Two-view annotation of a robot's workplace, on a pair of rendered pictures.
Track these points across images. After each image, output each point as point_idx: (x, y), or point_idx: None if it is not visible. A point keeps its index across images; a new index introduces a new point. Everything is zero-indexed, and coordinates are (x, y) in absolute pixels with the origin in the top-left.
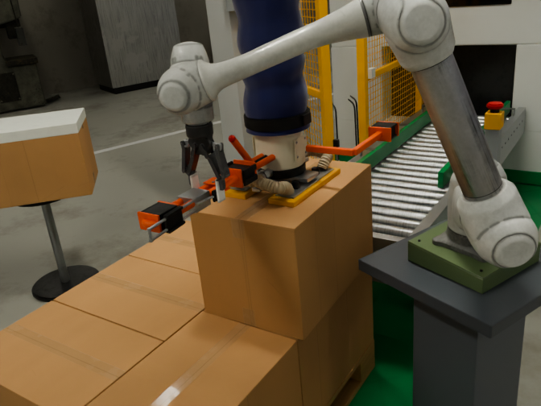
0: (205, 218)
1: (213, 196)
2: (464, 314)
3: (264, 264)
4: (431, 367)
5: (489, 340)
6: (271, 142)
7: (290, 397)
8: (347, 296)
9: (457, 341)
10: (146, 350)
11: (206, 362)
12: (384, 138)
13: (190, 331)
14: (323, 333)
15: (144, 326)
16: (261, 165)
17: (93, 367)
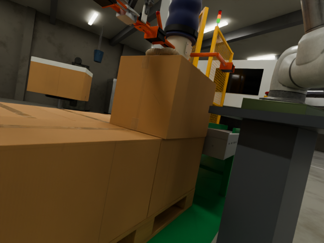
0: (128, 59)
1: (139, 15)
2: (301, 115)
3: (155, 84)
4: (243, 188)
5: (295, 166)
6: (175, 39)
7: (145, 177)
8: (191, 144)
9: (271, 164)
10: (61, 119)
11: (96, 128)
12: (228, 67)
13: (95, 123)
14: (175, 153)
15: (69, 117)
16: (168, 41)
17: (18, 113)
